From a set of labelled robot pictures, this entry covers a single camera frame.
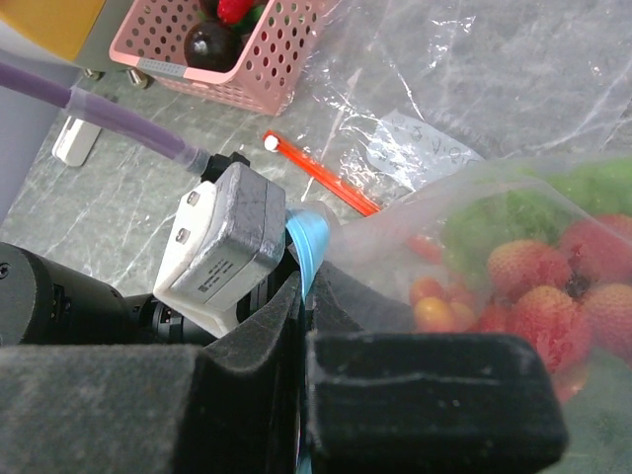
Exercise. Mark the blue zip bag with strawberries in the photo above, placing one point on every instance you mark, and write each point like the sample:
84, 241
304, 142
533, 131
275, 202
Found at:
538, 248

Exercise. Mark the orange zip bag with vegetables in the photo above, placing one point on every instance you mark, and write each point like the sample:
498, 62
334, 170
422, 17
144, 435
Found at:
401, 93

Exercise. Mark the pink perforated plastic basket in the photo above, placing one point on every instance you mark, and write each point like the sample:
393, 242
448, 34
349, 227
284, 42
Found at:
247, 54

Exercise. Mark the small red fake tomato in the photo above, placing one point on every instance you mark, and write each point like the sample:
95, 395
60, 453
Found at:
232, 12

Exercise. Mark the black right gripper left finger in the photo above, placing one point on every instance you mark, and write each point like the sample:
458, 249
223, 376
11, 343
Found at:
226, 408

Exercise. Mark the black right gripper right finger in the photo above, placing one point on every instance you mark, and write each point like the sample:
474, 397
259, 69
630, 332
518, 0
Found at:
383, 399

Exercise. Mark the dark purple fake plum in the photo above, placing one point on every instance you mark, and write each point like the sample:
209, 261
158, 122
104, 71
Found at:
212, 46

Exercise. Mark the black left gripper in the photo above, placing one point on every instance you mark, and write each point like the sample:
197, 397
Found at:
45, 303

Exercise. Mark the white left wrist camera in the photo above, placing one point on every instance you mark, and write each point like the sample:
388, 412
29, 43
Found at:
226, 238

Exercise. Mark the small white rectangular device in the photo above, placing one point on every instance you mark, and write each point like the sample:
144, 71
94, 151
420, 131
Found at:
75, 142

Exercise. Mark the round white drawer organizer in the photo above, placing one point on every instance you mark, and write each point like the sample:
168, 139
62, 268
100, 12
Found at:
77, 33

